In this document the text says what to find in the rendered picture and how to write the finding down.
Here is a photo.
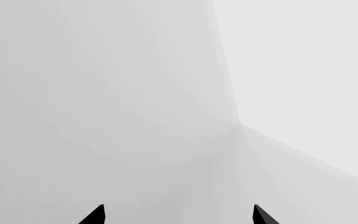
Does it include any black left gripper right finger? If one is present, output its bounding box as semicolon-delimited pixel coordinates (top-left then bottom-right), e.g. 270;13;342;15
252;203;280;224

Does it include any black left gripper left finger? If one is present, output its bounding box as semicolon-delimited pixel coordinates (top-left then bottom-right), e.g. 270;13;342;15
78;203;106;224

